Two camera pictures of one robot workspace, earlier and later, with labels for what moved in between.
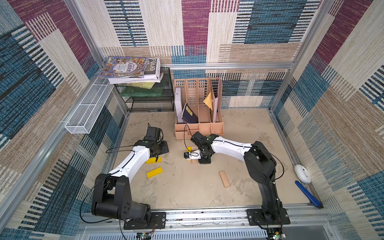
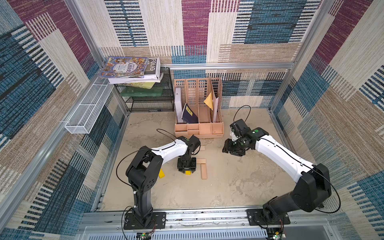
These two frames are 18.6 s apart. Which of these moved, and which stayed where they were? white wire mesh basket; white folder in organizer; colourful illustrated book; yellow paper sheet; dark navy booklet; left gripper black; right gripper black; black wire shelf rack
Moved: right gripper black; left gripper black
Stayed: dark navy booklet; colourful illustrated book; yellow paper sheet; white folder in organizer; black wire shelf rack; white wire mesh basket
